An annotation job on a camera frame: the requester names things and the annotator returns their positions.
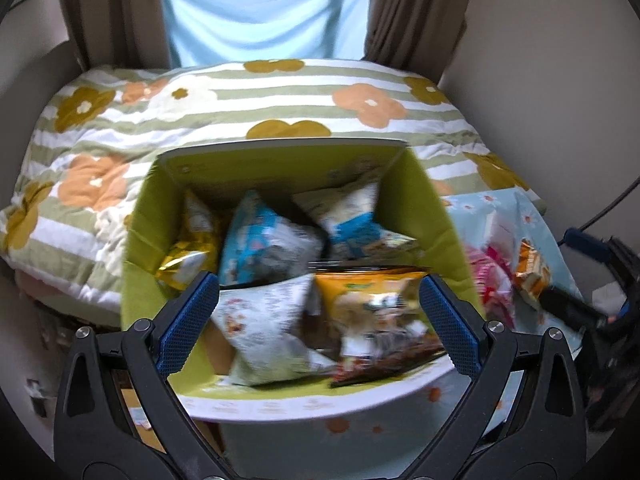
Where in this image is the orange waffle snack packet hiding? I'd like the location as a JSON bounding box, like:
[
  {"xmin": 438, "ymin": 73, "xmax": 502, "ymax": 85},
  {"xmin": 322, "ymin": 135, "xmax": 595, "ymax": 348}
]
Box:
[{"xmin": 515, "ymin": 239, "xmax": 552, "ymax": 307}]

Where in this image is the gold snack packet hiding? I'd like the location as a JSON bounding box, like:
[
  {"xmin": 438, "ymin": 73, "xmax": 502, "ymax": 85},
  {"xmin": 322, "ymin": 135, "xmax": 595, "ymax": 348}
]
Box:
[{"xmin": 156, "ymin": 194, "xmax": 224, "ymax": 292}]

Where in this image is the yellow-green cardboard box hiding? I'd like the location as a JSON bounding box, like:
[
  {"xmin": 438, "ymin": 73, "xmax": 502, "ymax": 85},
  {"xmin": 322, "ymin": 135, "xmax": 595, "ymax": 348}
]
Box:
[{"xmin": 120, "ymin": 139, "xmax": 487, "ymax": 422}]

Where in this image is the light blue cloth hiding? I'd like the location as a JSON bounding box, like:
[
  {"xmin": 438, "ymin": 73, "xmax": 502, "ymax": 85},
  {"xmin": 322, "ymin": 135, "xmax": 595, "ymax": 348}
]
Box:
[{"xmin": 161, "ymin": 0, "xmax": 377, "ymax": 69}]

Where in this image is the brown curtain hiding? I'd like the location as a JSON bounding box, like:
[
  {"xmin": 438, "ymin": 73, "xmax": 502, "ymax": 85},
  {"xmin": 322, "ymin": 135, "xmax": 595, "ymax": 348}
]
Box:
[
  {"xmin": 364, "ymin": 0, "xmax": 474, "ymax": 74},
  {"xmin": 56, "ymin": 0, "xmax": 174, "ymax": 69}
]

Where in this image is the floral striped quilt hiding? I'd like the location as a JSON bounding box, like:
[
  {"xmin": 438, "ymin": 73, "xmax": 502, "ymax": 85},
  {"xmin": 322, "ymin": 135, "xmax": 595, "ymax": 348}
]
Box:
[{"xmin": 0, "ymin": 57, "xmax": 547, "ymax": 323}]

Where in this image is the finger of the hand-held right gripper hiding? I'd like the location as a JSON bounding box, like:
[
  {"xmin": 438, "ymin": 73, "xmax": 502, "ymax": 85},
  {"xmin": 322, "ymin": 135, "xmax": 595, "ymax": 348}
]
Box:
[
  {"xmin": 563, "ymin": 227, "xmax": 615, "ymax": 267},
  {"xmin": 537, "ymin": 284, "xmax": 607, "ymax": 332}
]

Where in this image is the red pink snack packet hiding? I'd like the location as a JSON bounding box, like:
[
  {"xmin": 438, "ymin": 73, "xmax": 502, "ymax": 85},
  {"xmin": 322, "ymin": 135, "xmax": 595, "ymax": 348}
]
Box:
[{"xmin": 464, "ymin": 242, "xmax": 517, "ymax": 328}]

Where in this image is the blue white snack packet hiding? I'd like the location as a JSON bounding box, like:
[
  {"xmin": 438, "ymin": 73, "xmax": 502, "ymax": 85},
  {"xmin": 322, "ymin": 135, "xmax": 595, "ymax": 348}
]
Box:
[{"xmin": 219, "ymin": 191, "xmax": 327, "ymax": 287}]

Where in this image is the yellow cream snack packet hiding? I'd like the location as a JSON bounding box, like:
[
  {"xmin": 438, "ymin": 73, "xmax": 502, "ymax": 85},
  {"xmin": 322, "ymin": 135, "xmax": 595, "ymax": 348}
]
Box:
[{"xmin": 314, "ymin": 269, "xmax": 447, "ymax": 388}]

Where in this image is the daisy print blue tablecloth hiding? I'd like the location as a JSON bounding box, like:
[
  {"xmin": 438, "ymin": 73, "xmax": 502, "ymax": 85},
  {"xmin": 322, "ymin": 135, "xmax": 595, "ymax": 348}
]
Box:
[{"xmin": 200, "ymin": 187, "xmax": 587, "ymax": 461}]

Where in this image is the pale blue yellow snack packet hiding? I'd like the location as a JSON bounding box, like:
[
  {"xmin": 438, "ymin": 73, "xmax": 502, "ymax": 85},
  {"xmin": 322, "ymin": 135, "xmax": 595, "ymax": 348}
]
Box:
[{"xmin": 291, "ymin": 181, "xmax": 420, "ymax": 262}]

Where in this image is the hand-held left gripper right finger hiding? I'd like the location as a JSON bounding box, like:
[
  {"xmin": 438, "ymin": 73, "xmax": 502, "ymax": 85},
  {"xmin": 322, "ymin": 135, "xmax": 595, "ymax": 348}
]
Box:
[{"xmin": 404, "ymin": 273, "xmax": 587, "ymax": 480}]

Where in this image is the silver white snack packet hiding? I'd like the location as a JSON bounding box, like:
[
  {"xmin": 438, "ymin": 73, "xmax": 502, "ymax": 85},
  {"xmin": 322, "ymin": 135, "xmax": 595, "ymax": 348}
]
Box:
[{"xmin": 209, "ymin": 274, "xmax": 342, "ymax": 387}]

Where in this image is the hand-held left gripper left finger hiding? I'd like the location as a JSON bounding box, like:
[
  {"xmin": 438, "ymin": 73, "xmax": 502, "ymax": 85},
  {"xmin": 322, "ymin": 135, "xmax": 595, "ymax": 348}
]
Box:
[{"xmin": 54, "ymin": 270, "xmax": 227, "ymax": 480}]

